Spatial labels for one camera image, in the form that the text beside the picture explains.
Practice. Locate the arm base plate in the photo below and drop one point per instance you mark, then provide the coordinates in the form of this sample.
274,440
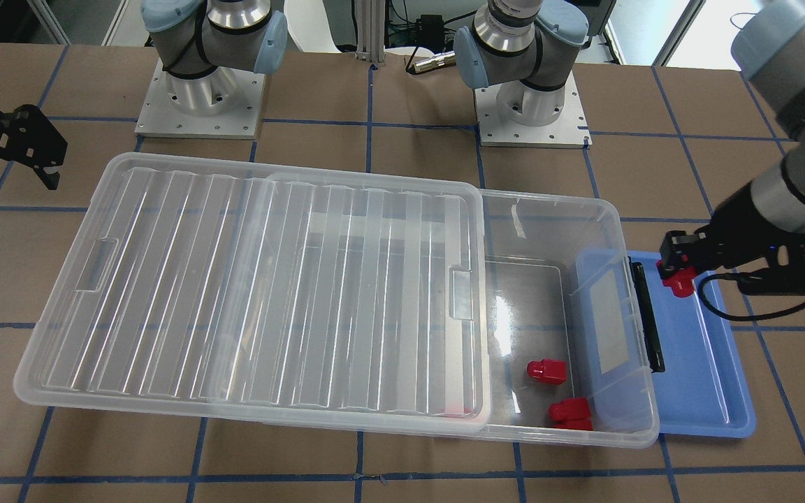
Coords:
223,105
513,115

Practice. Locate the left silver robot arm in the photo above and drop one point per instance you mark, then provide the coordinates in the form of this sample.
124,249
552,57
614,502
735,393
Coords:
534,44

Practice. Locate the clear plastic storage box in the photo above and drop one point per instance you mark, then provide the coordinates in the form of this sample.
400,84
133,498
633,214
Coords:
558,285

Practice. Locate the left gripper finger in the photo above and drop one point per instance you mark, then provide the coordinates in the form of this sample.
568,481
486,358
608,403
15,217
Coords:
769,282
680,251

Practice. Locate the blue plastic tray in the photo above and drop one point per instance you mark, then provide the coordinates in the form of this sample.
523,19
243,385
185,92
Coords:
704,391

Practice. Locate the black box latch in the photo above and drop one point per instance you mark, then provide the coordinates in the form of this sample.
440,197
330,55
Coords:
651,336

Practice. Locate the red block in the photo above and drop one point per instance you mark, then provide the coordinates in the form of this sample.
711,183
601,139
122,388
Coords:
548,371
681,283
571,414

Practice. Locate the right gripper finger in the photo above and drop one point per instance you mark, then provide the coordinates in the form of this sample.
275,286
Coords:
29,138

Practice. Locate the clear plastic box lid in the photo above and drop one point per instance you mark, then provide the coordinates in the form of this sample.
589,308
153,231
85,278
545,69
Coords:
257,292

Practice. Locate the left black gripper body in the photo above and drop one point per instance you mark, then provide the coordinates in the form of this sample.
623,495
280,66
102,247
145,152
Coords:
732,235

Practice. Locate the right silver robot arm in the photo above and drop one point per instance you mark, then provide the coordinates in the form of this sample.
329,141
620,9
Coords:
214,57

